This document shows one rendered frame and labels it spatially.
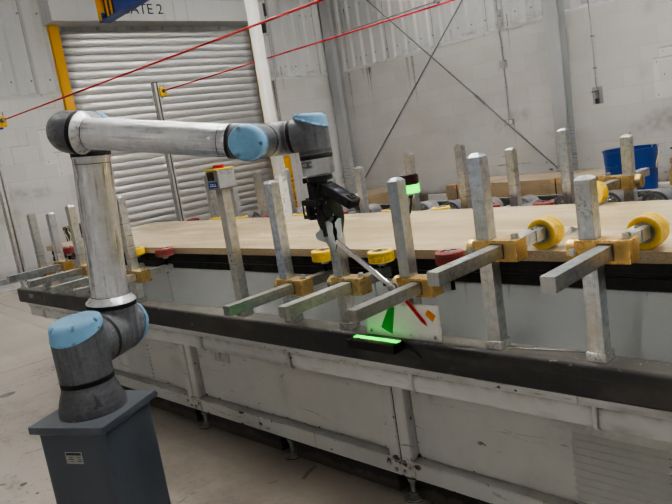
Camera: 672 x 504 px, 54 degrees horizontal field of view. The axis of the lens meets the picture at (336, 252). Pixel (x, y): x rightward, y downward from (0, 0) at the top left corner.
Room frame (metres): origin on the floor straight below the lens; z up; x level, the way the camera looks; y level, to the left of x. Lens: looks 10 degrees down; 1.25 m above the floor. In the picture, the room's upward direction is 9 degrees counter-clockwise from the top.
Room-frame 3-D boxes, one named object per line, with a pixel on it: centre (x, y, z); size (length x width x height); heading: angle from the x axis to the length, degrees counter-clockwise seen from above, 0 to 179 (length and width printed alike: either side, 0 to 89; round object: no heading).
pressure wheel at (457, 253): (1.77, -0.31, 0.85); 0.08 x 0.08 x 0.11
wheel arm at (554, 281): (1.30, -0.54, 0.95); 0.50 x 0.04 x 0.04; 134
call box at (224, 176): (2.24, 0.35, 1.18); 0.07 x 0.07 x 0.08; 44
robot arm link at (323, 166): (1.78, 0.01, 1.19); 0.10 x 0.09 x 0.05; 134
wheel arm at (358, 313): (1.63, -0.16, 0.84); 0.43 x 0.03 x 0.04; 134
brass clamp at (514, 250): (1.51, -0.37, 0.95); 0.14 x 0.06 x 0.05; 44
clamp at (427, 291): (1.69, -0.20, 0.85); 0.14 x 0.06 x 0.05; 44
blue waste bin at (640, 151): (6.85, -3.22, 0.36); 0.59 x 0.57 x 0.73; 130
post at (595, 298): (1.34, -0.53, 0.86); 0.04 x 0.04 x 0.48; 44
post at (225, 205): (2.25, 0.35, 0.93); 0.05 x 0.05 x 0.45; 44
